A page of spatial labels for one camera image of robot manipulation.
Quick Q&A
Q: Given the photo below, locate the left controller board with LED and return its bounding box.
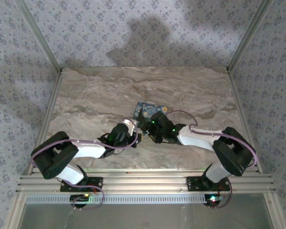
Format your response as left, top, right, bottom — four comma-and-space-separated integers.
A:
70, 194, 91, 207

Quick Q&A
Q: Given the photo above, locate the controller board with led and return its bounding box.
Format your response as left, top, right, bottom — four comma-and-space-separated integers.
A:
204, 193, 224, 207
70, 194, 91, 207

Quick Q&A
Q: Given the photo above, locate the right controller board with LED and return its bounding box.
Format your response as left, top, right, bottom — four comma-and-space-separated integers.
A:
204, 193, 224, 207

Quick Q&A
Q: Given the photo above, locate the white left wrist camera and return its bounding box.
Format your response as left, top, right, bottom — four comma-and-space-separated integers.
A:
122, 118, 139, 143

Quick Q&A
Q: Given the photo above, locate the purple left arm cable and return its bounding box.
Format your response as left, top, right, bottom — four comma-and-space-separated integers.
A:
30, 119, 139, 169

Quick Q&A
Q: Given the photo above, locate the aluminium mounting rail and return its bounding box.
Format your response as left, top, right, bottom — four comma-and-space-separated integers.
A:
16, 168, 276, 194

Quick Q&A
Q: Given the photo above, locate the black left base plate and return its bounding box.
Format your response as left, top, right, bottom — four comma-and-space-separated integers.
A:
60, 177, 103, 193

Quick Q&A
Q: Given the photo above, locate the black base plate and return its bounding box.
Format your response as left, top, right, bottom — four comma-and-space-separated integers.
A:
60, 177, 103, 193
185, 176, 231, 193

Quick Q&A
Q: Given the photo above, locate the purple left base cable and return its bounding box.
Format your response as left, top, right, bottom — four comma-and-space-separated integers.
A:
66, 182, 106, 212

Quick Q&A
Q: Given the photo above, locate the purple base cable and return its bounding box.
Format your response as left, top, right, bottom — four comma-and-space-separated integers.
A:
66, 182, 106, 212
207, 181, 234, 209

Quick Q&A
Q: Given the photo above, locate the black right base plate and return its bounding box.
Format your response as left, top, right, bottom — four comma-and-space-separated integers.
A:
185, 176, 231, 193

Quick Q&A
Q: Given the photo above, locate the grey slotted cable duct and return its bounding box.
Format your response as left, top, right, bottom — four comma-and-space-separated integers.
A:
26, 194, 208, 205

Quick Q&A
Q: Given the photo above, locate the aluminium table side rail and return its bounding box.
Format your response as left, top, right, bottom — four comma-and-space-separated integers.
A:
26, 69, 64, 176
226, 69, 264, 174

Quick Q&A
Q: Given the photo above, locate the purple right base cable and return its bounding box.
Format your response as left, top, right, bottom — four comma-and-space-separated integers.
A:
207, 181, 234, 209

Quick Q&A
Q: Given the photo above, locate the aluminium frame post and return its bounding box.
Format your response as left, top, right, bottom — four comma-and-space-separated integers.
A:
14, 0, 63, 73
226, 0, 272, 73

